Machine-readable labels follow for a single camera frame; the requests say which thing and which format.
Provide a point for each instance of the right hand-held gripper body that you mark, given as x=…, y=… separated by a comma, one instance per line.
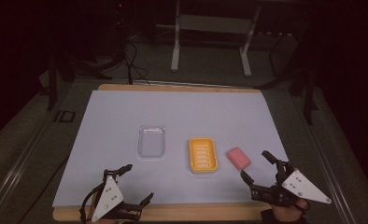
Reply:
x=299, y=186

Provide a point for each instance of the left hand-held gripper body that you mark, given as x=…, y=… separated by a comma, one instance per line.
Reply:
x=109, y=194

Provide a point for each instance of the pink sponge block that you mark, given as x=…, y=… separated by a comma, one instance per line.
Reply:
x=238, y=158

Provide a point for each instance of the clear plastic container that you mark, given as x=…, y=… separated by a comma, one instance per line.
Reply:
x=151, y=142

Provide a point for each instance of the yellow soap dish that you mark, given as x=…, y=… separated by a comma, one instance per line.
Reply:
x=203, y=155

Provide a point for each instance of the person's left hand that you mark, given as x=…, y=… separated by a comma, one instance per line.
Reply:
x=123, y=220

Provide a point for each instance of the person's right hand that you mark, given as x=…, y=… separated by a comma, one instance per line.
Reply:
x=286, y=214

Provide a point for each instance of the light grey table mat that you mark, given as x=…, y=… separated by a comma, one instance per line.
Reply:
x=116, y=124

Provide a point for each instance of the black metal stand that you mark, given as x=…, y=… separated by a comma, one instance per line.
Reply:
x=56, y=77
x=308, y=93

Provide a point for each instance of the metal strip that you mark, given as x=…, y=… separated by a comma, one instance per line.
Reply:
x=179, y=83

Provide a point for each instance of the metal floor rail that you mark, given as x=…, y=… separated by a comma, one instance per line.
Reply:
x=14, y=174
x=328, y=174

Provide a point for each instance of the black rectangular floor frame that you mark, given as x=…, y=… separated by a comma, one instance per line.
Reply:
x=64, y=116

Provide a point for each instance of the white metal desk frame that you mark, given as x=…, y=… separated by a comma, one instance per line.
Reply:
x=210, y=24

